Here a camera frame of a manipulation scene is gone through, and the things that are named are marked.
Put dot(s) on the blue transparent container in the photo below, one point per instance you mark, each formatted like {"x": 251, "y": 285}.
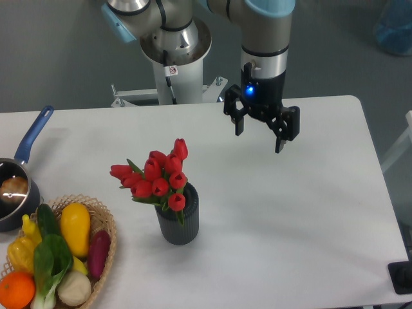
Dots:
{"x": 392, "y": 31}

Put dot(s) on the brown bread roll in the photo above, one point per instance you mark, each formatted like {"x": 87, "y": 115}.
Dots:
{"x": 14, "y": 190}

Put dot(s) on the purple eggplant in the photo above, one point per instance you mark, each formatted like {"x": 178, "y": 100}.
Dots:
{"x": 98, "y": 253}

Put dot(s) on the green bok choy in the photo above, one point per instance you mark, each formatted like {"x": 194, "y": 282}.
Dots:
{"x": 52, "y": 259}

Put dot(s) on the dark grey ribbed vase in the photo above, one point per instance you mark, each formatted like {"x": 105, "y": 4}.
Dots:
{"x": 180, "y": 228}

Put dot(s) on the yellow squash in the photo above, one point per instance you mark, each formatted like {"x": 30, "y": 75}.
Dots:
{"x": 75, "y": 228}

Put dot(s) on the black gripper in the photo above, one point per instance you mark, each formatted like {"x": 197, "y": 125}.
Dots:
{"x": 262, "y": 99}

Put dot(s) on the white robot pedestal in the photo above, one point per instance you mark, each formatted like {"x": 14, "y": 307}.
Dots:
{"x": 174, "y": 85}

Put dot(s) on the orange fruit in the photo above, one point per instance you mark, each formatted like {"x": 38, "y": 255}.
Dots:
{"x": 17, "y": 290}

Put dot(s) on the red tulip bouquet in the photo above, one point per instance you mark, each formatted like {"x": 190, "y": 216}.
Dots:
{"x": 160, "y": 182}

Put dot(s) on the yellow bell pepper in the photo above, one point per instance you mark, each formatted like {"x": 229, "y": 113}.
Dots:
{"x": 20, "y": 253}

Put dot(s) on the blue handled saucepan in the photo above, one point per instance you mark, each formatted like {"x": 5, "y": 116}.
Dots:
{"x": 11, "y": 214}

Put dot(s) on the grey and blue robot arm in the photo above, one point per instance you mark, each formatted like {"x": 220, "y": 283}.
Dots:
{"x": 176, "y": 42}

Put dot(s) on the black device at table edge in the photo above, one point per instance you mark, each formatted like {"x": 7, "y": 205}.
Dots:
{"x": 400, "y": 274}

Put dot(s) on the small yellow pepper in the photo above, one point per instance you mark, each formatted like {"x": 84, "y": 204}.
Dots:
{"x": 31, "y": 230}

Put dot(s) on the yellow banana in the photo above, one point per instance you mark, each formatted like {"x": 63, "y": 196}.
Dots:
{"x": 79, "y": 266}

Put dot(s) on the green cucumber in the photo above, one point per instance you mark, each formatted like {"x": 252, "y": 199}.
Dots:
{"x": 46, "y": 221}

